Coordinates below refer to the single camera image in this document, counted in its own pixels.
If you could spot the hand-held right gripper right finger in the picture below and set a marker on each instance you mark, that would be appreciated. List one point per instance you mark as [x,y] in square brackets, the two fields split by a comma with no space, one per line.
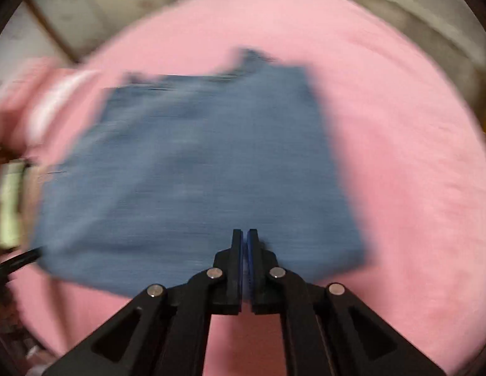
[251,258]

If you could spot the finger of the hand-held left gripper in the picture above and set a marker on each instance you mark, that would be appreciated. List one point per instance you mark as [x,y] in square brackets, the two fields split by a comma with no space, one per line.
[20,260]

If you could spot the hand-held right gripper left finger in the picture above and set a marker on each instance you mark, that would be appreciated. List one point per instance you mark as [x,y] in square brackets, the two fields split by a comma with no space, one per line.
[235,278]

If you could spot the blue denim jacket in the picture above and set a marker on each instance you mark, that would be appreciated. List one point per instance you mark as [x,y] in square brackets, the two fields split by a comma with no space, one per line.
[188,172]

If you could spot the light green garment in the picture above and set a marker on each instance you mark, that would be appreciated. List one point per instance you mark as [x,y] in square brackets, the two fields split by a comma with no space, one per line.
[10,203]

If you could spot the white printed pillow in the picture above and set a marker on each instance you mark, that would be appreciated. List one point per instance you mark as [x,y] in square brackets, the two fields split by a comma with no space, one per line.
[51,105]

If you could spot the pink folded quilt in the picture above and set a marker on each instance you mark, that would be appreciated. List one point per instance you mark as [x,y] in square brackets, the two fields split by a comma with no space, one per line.
[12,102]

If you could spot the pink bed blanket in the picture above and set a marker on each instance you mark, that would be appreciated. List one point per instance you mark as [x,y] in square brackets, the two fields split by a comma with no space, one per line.
[384,164]

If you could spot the floral wardrobe doors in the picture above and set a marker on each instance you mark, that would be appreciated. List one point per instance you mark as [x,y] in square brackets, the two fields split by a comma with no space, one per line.
[110,8]

